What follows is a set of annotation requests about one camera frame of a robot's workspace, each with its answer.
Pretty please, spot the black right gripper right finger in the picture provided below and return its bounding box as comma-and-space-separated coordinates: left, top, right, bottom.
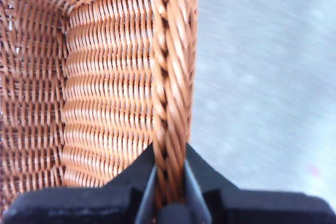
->
185, 142, 336, 224

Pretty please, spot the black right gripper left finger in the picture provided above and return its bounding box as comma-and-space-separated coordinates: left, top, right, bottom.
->
4, 142, 158, 224

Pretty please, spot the brown wicker basket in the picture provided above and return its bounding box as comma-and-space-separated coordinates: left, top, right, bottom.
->
0, 0, 198, 209

